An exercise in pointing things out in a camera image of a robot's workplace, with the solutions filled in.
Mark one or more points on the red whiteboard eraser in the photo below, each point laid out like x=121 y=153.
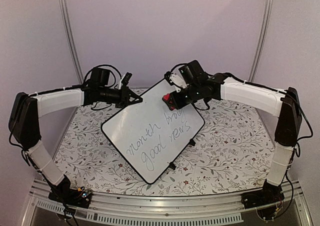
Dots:
x=166 y=98

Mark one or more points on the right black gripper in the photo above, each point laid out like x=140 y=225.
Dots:
x=177 y=104

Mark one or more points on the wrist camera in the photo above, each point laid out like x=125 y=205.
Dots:
x=124 y=80
x=175 y=80

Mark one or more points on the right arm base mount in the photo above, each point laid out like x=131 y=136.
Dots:
x=269 y=194

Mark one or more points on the floral patterned table mat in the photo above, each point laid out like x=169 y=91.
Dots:
x=232 y=152

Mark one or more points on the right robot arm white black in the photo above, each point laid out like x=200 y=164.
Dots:
x=194 y=84

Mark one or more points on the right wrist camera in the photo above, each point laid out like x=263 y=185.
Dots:
x=175 y=80

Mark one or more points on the left aluminium frame post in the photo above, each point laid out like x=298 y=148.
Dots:
x=70 y=39

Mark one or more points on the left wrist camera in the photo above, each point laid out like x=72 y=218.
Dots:
x=124 y=80

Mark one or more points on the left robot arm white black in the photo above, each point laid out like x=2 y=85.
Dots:
x=103 y=83

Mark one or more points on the front aluminium rail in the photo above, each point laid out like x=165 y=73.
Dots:
x=108 y=209

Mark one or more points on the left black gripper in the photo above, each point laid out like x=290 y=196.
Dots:
x=126 y=94

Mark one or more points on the right aluminium frame post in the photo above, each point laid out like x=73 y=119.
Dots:
x=267 y=11

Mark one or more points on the aluminium frame post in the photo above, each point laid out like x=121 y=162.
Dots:
x=267 y=11
x=70 y=39

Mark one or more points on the white whiteboard with black frame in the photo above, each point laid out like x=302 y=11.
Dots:
x=149 y=136

